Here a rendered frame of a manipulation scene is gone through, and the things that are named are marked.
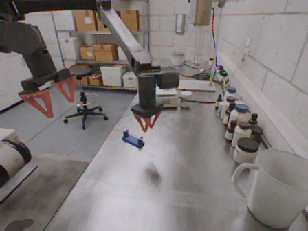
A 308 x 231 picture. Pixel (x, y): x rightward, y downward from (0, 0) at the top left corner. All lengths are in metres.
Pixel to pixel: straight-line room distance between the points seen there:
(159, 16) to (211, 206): 3.10
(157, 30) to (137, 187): 3.02
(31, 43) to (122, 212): 0.43
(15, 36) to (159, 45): 3.05
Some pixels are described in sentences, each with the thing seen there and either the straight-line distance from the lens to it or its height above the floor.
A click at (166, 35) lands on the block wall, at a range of 3.38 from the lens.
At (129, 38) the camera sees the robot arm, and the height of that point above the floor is 1.12.
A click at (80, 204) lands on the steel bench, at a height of 0.75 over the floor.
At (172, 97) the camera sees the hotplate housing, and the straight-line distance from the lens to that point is 1.00.
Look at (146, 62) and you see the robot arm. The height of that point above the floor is 1.07.
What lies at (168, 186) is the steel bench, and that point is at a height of 0.75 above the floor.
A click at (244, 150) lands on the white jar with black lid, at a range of 0.68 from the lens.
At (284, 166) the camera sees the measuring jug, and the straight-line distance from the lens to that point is 0.59.
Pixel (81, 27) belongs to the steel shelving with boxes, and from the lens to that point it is 3.36.
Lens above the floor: 1.19
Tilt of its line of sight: 29 degrees down
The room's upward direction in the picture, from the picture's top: straight up
